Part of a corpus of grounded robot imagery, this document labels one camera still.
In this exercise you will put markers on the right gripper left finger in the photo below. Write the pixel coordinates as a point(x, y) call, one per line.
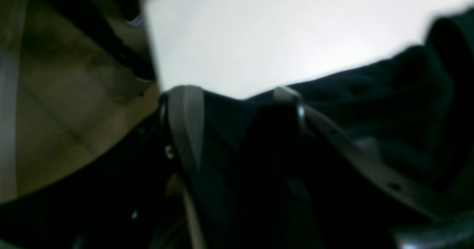
point(116, 201)

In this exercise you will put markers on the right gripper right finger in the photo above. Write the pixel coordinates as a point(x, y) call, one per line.
point(452, 226)

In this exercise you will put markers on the black T-shirt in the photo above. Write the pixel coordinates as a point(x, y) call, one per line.
point(265, 183)

